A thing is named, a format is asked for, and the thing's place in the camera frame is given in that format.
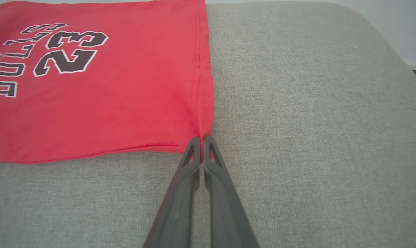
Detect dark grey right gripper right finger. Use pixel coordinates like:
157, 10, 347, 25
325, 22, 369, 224
203, 135, 260, 248

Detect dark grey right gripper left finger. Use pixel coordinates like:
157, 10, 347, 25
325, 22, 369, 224
143, 136, 202, 248

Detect red Bulls 23 jersey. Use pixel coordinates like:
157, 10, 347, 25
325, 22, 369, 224
0, 0, 215, 165

